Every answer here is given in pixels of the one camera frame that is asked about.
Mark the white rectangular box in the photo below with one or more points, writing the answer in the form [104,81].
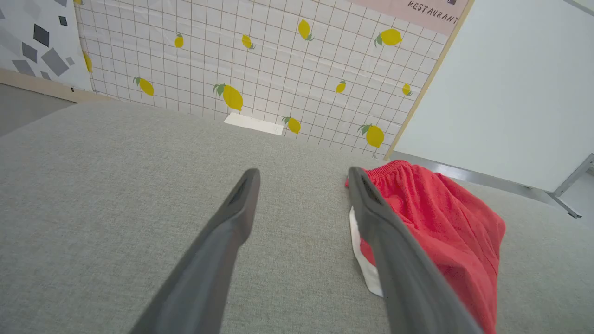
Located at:
[254,124]

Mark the lemon print grid wall panel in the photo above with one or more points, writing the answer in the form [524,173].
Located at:
[260,60]

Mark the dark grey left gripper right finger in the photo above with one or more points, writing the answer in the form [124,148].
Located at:
[403,273]

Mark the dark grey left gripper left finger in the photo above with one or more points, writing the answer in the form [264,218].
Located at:
[211,260]

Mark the pink restaurant sign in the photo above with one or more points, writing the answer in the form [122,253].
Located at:
[417,11]

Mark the grey terrazzo pattern wall panel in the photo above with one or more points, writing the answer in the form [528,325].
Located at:
[37,41]

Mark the white board with metal frame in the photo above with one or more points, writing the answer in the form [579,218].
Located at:
[506,88]

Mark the red shorts with white trim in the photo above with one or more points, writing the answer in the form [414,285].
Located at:
[445,222]

